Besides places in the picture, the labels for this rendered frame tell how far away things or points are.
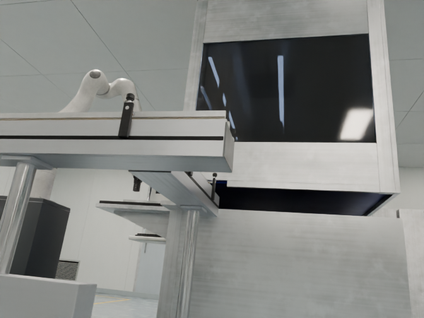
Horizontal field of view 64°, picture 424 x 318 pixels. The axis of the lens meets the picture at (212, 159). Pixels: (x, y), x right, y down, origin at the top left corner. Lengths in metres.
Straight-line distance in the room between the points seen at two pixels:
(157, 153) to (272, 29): 1.32
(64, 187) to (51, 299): 8.14
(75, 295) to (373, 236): 1.15
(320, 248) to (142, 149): 0.95
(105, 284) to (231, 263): 6.60
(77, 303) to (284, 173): 1.05
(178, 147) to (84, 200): 7.83
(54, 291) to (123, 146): 0.35
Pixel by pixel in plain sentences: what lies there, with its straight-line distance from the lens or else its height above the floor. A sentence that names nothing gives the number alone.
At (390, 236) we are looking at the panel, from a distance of 1.58.
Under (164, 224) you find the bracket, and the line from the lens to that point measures 1.73.
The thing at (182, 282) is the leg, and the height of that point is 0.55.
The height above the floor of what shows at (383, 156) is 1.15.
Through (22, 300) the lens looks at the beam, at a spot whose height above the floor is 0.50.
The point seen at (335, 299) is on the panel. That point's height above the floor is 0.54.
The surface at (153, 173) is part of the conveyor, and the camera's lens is 0.95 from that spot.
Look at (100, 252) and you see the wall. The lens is 8.13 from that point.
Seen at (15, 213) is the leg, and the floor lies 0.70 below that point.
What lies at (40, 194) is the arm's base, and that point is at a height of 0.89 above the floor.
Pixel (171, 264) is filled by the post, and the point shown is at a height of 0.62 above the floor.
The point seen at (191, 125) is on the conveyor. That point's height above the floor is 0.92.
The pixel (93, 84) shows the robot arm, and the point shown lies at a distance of 2.00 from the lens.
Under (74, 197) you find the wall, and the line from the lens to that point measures 8.74.
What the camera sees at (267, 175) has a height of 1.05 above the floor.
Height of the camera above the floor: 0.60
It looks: 19 degrees up
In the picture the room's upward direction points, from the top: 5 degrees clockwise
